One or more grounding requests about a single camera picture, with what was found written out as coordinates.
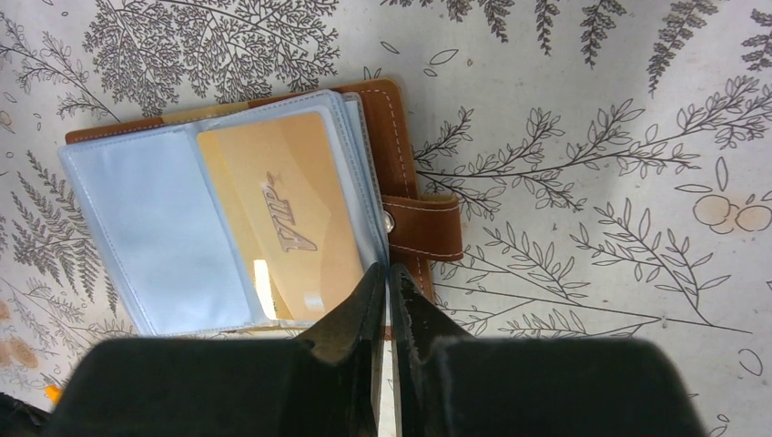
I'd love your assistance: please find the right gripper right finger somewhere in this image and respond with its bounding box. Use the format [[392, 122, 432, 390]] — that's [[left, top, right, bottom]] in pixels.
[[389, 264, 470, 436]]

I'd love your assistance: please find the floral patterned table mat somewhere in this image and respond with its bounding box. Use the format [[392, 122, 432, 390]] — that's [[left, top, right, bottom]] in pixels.
[[1, 1, 771, 436]]

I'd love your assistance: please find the orange green brown card stack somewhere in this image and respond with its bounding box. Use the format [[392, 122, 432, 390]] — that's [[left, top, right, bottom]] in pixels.
[[44, 385, 63, 405]]

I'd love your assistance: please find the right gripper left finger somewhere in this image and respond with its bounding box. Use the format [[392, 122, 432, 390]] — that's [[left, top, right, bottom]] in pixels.
[[296, 263, 386, 436]]

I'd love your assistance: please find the brown leather card holder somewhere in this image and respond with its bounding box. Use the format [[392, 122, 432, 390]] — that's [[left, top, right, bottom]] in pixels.
[[59, 78, 463, 337]]

